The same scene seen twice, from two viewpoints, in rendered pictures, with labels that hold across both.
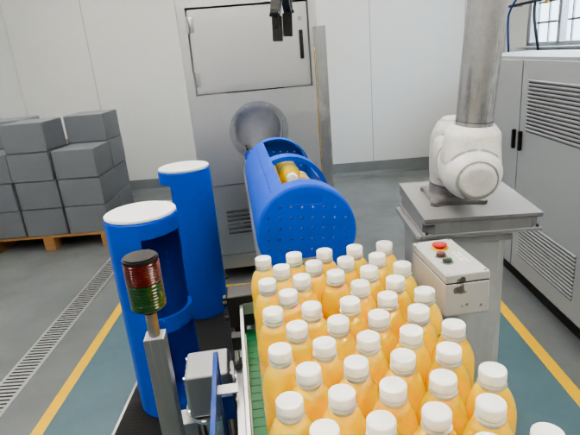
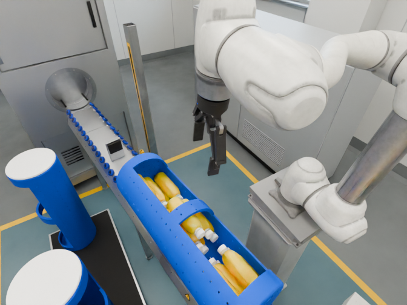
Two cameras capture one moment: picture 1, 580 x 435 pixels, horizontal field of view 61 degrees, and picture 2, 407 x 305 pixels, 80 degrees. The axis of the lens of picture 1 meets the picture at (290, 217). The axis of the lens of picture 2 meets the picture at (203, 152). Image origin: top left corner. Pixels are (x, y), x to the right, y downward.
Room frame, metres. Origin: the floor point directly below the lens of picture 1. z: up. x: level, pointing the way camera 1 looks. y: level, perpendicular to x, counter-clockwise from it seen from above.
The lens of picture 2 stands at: (1.18, 0.26, 2.10)
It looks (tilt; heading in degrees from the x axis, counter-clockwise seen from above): 42 degrees down; 327
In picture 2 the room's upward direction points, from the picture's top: straight up
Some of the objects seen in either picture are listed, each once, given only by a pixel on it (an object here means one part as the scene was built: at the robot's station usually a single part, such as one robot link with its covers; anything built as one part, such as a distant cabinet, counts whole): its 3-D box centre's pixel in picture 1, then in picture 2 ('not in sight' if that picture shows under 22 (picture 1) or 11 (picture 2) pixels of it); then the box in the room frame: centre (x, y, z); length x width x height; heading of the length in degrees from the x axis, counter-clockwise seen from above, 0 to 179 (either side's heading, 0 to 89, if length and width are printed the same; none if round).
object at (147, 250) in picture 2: not in sight; (143, 238); (2.26, 0.12, 0.31); 0.06 x 0.06 x 0.63; 6
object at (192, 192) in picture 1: (194, 241); (59, 205); (2.68, 0.56, 0.59); 0.28 x 0.28 x 0.88
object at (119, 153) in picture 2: not in sight; (115, 149); (2.55, 0.08, 1.00); 0.10 x 0.04 x 0.15; 96
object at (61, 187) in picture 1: (55, 179); not in sight; (4.78, 2.27, 0.59); 1.20 x 0.80 x 1.19; 89
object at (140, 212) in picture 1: (140, 211); (45, 281); (1.86, 0.59, 1.03); 0.28 x 0.28 x 0.01
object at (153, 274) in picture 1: (142, 270); not in sight; (0.81, 0.27, 1.23); 0.06 x 0.06 x 0.04
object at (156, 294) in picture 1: (147, 293); not in sight; (0.81, 0.27, 1.18); 0.06 x 0.06 x 0.05
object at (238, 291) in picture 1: (242, 307); not in sight; (1.16, 0.14, 0.95); 0.10 x 0.07 x 0.10; 96
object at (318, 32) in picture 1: (327, 183); (150, 137); (2.74, -0.23, 0.85); 0.06 x 0.06 x 1.70; 6
